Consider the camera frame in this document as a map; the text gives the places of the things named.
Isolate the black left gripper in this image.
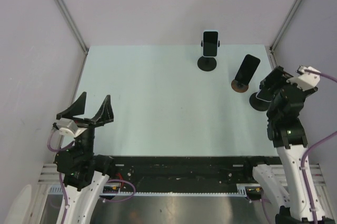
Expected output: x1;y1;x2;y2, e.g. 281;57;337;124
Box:
58;91;114;160

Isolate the black round-base phone stand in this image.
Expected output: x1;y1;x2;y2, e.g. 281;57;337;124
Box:
249;92;270;111

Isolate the black clamp phone stand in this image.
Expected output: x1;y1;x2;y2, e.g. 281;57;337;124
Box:
197;55;217;72

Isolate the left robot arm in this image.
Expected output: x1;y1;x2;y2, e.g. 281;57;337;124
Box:
53;92;116;223

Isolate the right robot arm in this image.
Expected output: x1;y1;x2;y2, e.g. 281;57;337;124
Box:
243;66;336;223

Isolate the black phone leaning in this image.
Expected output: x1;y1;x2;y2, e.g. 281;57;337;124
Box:
234;54;261;86

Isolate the wooden round-base phone stand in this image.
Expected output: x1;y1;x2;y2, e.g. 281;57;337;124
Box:
231;79;249;93

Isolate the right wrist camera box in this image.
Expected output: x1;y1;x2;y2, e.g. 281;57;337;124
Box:
286;65;320;91

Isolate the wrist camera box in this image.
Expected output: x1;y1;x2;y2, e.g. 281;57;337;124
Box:
55;118;86;138
286;65;320;91

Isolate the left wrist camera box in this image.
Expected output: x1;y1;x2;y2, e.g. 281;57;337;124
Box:
55;118;86;138

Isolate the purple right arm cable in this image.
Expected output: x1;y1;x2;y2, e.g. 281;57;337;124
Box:
260;69;337;224

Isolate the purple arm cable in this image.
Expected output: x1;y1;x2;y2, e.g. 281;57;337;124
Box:
260;69;337;224
46;128;136;224

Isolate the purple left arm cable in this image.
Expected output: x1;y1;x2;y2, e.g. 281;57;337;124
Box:
46;128;136;224

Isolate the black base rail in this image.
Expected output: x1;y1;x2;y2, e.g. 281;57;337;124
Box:
114;156;281;194

